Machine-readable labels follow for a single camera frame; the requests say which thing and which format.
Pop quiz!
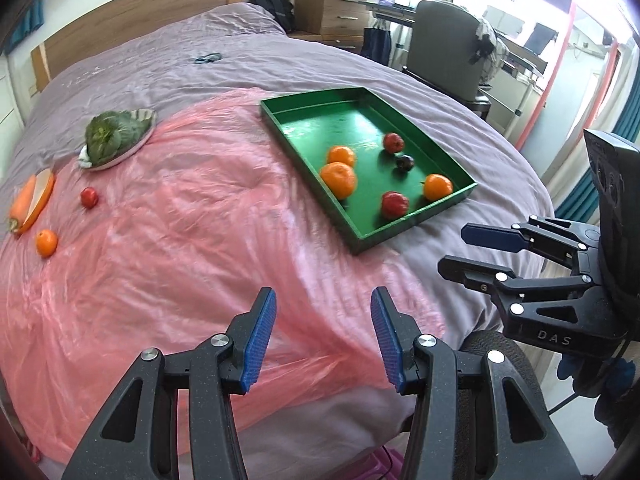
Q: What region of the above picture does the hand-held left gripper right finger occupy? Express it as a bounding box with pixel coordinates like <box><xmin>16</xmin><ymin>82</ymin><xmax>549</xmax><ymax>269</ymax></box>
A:
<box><xmin>370</xmin><ymin>286</ymin><xmax>583</xmax><ymax>480</ymax></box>

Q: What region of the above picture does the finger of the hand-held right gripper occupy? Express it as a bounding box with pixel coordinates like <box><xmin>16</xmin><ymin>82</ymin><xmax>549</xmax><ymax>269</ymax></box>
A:
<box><xmin>437</xmin><ymin>255</ymin><xmax>599</xmax><ymax>312</ymax></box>
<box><xmin>461</xmin><ymin>215</ymin><xmax>601</xmax><ymax>267</ymax></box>

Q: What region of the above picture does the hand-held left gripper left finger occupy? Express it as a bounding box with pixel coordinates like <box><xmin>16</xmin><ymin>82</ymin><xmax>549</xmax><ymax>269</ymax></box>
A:
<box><xmin>61</xmin><ymin>286</ymin><xmax>277</xmax><ymax>480</ymax></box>

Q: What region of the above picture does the large orange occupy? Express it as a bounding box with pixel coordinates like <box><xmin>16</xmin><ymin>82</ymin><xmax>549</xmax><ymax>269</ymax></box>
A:
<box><xmin>320</xmin><ymin>162</ymin><xmax>358</xmax><ymax>200</ymax></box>

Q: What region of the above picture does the green tray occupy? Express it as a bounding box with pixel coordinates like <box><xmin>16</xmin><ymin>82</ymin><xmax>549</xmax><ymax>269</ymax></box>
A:
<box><xmin>260</xmin><ymin>86</ymin><xmax>478</xmax><ymax>256</ymax></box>

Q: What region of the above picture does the person's right hand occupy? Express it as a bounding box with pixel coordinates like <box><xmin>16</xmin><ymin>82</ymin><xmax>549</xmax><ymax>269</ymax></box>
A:
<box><xmin>559</xmin><ymin>355</ymin><xmax>637</xmax><ymax>411</ymax></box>

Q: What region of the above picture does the teal curtain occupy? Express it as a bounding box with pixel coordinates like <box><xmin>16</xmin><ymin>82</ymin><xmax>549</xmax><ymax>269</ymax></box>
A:
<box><xmin>555</xmin><ymin>110</ymin><xmax>640</xmax><ymax>226</ymax></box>
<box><xmin>7</xmin><ymin>0</ymin><xmax>46</xmax><ymax>46</ymax></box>

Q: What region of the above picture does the pink plastic box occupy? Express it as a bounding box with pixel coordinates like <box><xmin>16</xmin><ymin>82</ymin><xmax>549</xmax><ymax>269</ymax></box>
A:
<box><xmin>350</xmin><ymin>447</ymin><xmax>406</xmax><ymax>480</ymax></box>

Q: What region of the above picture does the pink plastic sheet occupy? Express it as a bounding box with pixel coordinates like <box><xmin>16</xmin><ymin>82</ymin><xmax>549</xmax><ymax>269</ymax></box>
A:
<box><xmin>0</xmin><ymin>87</ymin><xmax>446</xmax><ymax>463</ymax></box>

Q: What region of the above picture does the desk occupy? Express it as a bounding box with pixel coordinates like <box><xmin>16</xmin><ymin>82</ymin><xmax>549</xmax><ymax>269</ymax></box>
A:
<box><xmin>362</xmin><ymin>0</ymin><xmax>548</xmax><ymax>78</ymax></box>

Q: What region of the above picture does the grey white garment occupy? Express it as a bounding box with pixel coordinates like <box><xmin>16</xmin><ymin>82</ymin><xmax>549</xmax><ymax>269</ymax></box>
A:
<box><xmin>470</xmin><ymin>15</ymin><xmax>508</xmax><ymax>63</ymax></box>

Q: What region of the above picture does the grey chair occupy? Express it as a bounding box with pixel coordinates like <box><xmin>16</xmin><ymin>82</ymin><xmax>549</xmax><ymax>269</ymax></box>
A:
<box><xmin>402</xmin><ymin>0</ymin><xmax>511</xmax><ymax>106</ymax></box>

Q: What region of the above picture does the dark blue bag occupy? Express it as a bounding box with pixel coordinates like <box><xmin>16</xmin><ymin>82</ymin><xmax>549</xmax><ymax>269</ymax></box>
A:
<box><xmin>361</xmin><ymin>26</ymin><xmax>393</xmax><ymax>66</ymax></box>

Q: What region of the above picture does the white patterned plate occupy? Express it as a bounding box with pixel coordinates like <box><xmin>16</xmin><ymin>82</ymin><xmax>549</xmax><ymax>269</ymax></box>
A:
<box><xmin>76</xmin><ymin>108</ymin><xmax>157</xmax><ymax>172</ymax></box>

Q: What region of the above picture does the green leafy vegetable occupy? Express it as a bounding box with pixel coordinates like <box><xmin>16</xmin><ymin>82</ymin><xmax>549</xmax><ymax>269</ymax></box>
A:
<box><xmin>84</xmin><ymin>111</ymin><xmax>148</xmax><ymax>163</ymax></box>

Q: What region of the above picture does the orange rimmed plate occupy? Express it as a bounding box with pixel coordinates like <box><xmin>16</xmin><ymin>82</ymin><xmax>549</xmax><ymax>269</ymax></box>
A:
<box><xmin>15</xmin><ymin>168</ymin><xmax>56</xmax><ymax>235</ymax></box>

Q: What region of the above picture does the carrot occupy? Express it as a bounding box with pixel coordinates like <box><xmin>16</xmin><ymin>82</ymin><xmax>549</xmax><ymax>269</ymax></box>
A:
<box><xmin>8</xmin><ymin>174</ymin><xmax>38</xmax><ymax>233</ymax></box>

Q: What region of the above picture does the wooden drawer chest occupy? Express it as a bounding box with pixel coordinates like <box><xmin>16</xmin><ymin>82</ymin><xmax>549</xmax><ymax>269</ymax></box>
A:
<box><xmin>294</xmin><ymin>0</ymin><xmax>373</xmax><ymax>53</ymax></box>

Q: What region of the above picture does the black backpack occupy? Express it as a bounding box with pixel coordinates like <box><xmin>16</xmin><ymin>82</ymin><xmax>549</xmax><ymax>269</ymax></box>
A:
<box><xmin>248</xmin><ymin>0</ymin><xmax>296</xmax><ymax>31</ymax></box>

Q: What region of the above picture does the white wardrobe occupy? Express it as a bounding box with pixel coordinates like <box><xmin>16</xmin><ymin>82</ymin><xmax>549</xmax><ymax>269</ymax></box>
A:
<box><xmin>0</xmin><ymin>55</ymin><xmax>26</xmax><ymax>131</ymax></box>

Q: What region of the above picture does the wooden headboard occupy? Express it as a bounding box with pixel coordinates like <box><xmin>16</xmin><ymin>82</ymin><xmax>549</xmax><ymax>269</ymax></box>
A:
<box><xmin>31</xmin><ymin>0</ymin><xmax>246</xmax><ymax>92</ymax></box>

